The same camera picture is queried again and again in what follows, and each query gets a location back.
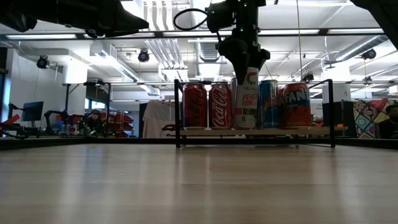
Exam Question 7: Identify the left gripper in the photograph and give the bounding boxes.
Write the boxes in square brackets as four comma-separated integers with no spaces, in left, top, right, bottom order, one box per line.
[82,0,150,39]

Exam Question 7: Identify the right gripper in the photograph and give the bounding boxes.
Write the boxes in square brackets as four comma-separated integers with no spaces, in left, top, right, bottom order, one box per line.
[218,27,271,85]

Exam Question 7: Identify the white can with black top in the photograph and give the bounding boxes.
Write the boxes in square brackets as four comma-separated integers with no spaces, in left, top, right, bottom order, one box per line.
[234,67,260,130]

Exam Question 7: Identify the red Star Wars Coca-Cola can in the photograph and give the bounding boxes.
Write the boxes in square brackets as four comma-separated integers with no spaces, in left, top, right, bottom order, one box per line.
[208,83,233,129]

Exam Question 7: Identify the blue silver Red Bull can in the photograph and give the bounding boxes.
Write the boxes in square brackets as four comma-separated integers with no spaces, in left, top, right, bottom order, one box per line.
[258,80,280,129]

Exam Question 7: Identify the red Fanta can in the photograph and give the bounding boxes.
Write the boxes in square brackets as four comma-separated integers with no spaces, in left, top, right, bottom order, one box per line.
[277,90,285,128]

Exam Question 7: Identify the red can black Coca-Cola script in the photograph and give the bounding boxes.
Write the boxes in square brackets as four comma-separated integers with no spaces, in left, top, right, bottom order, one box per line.
[182,83,208,130]

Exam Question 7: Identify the red soda can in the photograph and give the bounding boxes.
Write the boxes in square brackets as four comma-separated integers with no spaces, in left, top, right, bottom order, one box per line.
[282,82,312,129]

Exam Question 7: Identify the black overhead crossbar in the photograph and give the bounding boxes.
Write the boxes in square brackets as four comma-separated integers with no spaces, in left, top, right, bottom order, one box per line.
[0,28,385,40]

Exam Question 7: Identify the white draped cloth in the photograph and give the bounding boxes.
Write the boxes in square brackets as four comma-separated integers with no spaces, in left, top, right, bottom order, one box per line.
[143,100,175,139]

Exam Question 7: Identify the red storage bins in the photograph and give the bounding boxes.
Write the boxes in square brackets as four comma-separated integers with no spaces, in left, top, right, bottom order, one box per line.
[107,111,135,138]

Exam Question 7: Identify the black background monitor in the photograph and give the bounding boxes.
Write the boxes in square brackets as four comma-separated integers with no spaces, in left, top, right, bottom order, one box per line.
[322,101,354,138]

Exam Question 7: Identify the person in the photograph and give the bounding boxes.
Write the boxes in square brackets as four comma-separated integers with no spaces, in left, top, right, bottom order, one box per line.
[377,104,398,139]
[83,109,105,136]

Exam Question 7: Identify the colourful patterned cloth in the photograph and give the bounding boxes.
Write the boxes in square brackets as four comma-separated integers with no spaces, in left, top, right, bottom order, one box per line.
[353,98,398,139]

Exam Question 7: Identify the dark screen monitor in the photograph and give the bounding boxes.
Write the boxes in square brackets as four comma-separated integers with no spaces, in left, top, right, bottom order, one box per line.
[21,101,44,122]

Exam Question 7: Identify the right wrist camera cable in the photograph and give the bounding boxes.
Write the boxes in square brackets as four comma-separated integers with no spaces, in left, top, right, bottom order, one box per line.
[172,7,210,32]

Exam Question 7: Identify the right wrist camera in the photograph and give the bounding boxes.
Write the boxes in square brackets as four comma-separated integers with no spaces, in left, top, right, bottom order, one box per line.
[206,0,237,34]

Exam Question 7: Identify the black tall table frame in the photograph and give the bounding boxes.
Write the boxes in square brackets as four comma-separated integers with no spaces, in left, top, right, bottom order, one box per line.
[61,80,112,138]

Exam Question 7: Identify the wooden shelf with black frame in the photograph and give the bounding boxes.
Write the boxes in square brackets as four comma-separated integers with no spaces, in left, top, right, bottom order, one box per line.
[167,78,349,149]

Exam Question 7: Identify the black aluminium rig frame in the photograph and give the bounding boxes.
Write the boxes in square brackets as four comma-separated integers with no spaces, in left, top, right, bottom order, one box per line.
[0,136,398,151]

